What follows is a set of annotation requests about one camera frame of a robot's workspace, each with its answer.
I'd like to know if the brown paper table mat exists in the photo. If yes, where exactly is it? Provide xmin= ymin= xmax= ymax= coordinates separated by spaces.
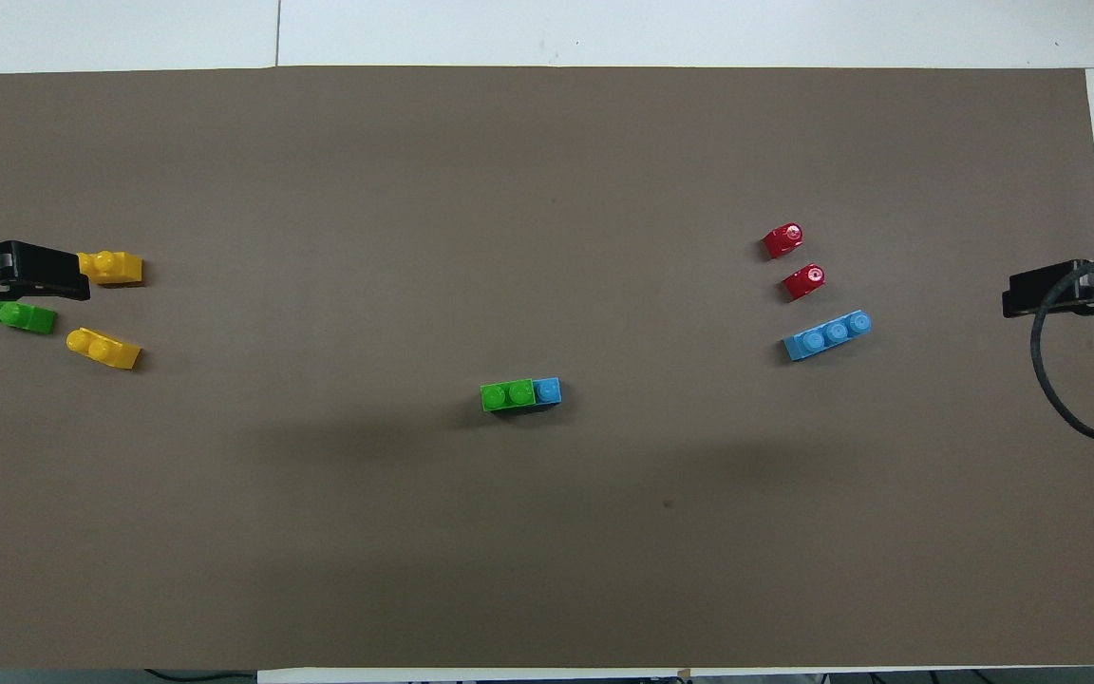
xmin=0 ymin=66 xmax=1094 ymax=672

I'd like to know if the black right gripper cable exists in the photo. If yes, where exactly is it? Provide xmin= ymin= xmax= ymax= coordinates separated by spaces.
xmin=1030 ymin=256 xmax=1094 ymax=442

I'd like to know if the yellow two-stud toy block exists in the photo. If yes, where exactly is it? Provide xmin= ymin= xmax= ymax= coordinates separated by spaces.
xmin=66 ymin=327 xmax=142 ymax=371
xmin=77 ymin=250 xmax=144 ymax=286

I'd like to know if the red one-stud toy block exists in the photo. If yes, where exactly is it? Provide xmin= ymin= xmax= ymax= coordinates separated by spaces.
xmin=761 ymin=223 xmax=804 ymax=260
xmin=783 ymin=264 xmax=827 ymax=302

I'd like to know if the blue three-stud toy block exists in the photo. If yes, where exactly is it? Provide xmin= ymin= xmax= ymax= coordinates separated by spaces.
xmin=783 ymin=310 xmax=873 ymax=363
xmin=492 ymin=377 xmax=562 ymax=416

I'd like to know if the green two-stud toy block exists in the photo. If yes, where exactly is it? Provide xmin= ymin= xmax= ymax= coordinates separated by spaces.
xmin=0 ymin=300 xmax=58 ymax=335
xmin=481 ymin=379 xmax=537 ymax=413

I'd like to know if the black floor cable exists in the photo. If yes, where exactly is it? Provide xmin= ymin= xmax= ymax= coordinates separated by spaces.
xmin=143 ymin=669 xmax=258 ymax=684

